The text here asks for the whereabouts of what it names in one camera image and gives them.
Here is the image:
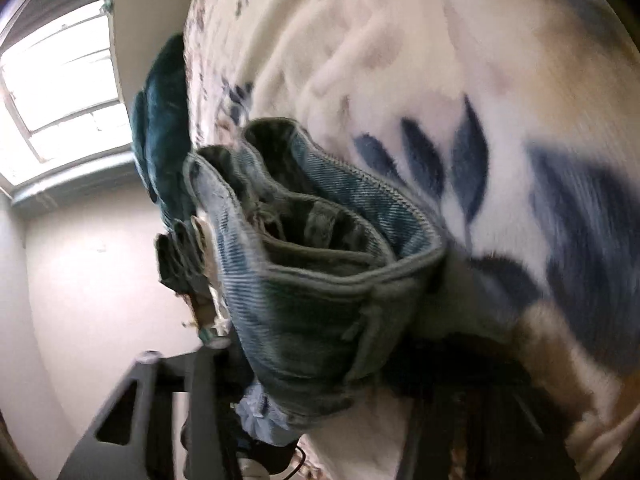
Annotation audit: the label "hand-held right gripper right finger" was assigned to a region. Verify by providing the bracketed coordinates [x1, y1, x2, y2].
[394, 336, 582, 480]

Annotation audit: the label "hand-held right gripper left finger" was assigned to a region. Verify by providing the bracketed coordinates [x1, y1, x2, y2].
[57, 336, 242, 480]

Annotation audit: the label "blue denim pants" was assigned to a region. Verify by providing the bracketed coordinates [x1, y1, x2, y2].
[155, 117, 448, 448]

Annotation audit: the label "teal plush cloth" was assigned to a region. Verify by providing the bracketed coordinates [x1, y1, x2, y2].
[131, 34, 202, 223]

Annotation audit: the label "bright window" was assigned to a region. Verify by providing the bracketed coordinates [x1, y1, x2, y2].
[0, 0, 135, 188]

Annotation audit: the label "white blue leaf print blanket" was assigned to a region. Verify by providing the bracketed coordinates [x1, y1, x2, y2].
[182, 0, 640, 480]

